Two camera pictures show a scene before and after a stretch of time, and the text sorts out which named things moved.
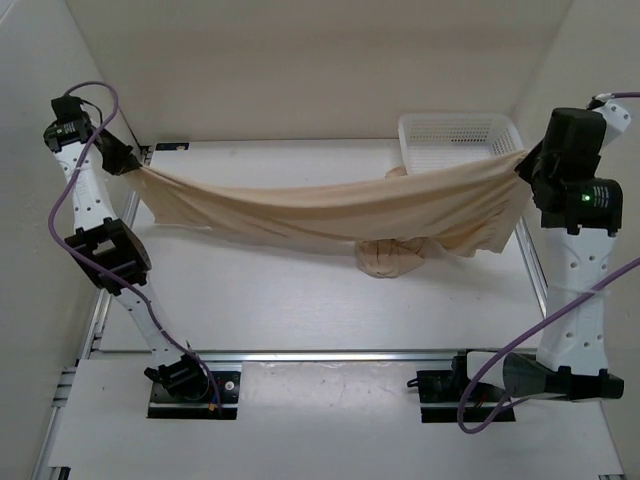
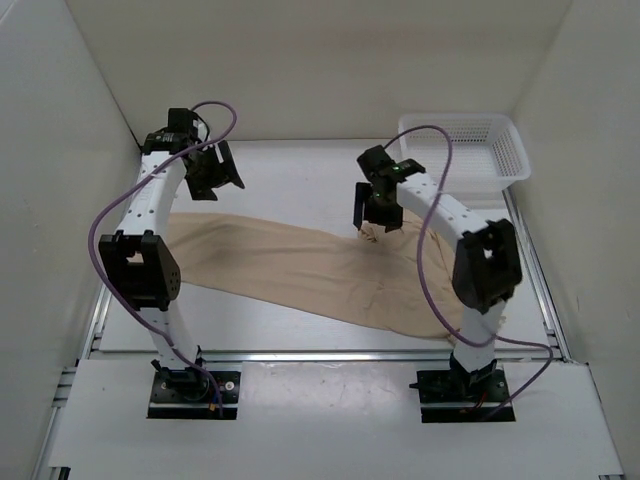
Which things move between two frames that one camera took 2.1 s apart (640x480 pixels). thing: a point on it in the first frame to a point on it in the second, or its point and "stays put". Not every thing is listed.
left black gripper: [125, 160] to [222, 172]
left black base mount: [164, 405] stays put
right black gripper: [524, 167] to [393, 219]
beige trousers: [393, 217] to [400, 279]
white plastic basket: [432, 141] stays put
